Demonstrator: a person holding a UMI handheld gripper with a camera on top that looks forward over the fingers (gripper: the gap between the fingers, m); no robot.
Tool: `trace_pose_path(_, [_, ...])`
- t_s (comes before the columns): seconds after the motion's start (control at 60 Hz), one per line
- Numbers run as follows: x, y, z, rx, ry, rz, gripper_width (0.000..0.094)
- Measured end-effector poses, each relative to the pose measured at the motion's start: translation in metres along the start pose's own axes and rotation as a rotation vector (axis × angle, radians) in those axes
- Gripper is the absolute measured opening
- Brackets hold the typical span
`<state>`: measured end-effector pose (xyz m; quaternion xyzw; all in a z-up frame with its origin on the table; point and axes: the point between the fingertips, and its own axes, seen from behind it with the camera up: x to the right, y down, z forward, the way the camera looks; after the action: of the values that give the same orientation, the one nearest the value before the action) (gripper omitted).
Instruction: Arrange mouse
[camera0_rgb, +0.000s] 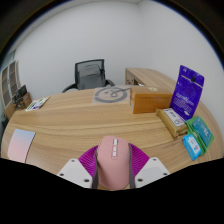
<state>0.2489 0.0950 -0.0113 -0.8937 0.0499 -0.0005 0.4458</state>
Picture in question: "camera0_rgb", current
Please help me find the tan packet with white label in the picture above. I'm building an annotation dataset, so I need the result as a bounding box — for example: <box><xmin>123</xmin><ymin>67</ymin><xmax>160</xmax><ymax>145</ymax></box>
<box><xmin>156</xmin><ymin>107</ymin><xmax>189</xmax><ymax>138</ymax></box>

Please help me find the wooden shelf unit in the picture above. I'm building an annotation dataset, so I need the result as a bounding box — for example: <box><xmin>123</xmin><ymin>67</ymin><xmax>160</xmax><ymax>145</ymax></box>
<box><xmin>0</xmin><ymin>59</ymin><xmax>22</xmax><ymax>119</ymax></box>

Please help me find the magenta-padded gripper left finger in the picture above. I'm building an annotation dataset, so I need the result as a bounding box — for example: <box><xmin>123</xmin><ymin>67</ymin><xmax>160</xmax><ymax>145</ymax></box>
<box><xmin>56</xmin><ymin>143</ymin><xmax>101</xmax><ymax>189</ymax></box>

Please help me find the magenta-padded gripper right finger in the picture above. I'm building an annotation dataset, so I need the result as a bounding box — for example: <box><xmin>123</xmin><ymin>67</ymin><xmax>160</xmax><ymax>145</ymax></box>
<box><xmin>128</xmin><ymin>143</ymin><xmax>171</xmax><ymax>189</ymax></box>

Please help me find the pink and blue mouse pad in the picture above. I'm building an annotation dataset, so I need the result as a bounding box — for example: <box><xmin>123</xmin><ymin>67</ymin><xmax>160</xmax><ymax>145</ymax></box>
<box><xmin>7</xmin><ymin>128</ymin><xmax>37</xmax><ymax>164</ymax></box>

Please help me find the large brown cardboard box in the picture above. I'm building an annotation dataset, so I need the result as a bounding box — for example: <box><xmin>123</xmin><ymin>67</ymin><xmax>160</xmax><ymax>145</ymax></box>
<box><xmin>13</xmin><ymin>92</ymin><xmax>33</xmax><ymax>111</ymax></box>

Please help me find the black device on box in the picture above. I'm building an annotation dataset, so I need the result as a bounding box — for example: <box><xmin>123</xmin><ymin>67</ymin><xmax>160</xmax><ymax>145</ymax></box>
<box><xmin>12</xmin><ymin>84</ymin><xmax>28</xmax><ymax>101</ymax></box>

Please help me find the purple standing pouch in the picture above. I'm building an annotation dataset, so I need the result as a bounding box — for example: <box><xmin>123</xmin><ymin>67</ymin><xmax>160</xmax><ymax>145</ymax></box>
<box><xmin>169</xmin><ymin>64</ymin><xmax>205</xmax><ymax>122</ymax></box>

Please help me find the pink computer mouse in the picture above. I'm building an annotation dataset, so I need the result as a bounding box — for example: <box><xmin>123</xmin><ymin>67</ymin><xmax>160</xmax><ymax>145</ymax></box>
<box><xmin>96</xmin><ymin>135</ymin><xmax>131</xmax><ymax>191</ymax></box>

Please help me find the wooden side desk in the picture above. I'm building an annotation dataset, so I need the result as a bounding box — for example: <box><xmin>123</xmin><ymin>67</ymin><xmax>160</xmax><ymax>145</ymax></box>
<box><xmin>124</xmin><ymin>67</ymin><xmax>178</xmax><ymax>91</ymax></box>

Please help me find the orange-brown box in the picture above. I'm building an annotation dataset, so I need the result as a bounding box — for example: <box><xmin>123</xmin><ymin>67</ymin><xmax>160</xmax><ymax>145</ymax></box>
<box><xmin>129</xmin><ymin>85</ymin><xmax>173</xmax><ymax>115</ymax></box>

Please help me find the green wipes pack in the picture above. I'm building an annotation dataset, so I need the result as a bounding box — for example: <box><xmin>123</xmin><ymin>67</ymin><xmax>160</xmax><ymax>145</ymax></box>
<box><xmin>185</xmin><ymin>115</ymin><xmax>215</xmax><ymax>156</ymax></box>

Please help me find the blue wipes pack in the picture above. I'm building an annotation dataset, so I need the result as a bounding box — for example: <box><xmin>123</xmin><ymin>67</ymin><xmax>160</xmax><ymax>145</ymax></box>
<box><xmin>181</xmin><ymin>133</ymin><xmax>204</xmax><ymax>162</ymax></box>

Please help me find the grey backpack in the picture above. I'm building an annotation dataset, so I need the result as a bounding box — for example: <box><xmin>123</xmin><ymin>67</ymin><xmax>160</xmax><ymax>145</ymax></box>
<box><xmin>77</xmin><ymin>63</ymin><xmax>107</xmax><ymax>91</ymax></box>

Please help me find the green and purple leaflet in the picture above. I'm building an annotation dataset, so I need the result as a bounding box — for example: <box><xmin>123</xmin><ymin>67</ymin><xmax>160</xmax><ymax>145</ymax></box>
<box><xmin>25</xmin><ymin>96</ymin><xmax>51</xmax><ymax>112</ymax></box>

